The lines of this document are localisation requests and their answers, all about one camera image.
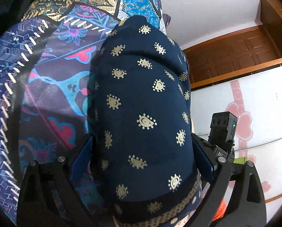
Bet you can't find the navy patterned hooded jacket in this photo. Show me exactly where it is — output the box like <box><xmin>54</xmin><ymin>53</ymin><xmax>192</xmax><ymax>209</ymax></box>
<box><xmin>90</xmin><ymin>15</ymin><xmax>201</xmax><ymax>226</ymax></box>

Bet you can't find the blue patchwork bed quilt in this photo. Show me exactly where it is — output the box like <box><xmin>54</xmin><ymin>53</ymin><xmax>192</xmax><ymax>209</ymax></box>
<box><xmin>0</xmin><ymin>0</ymin><xmax>165</xmax><ymax>225</ymax></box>

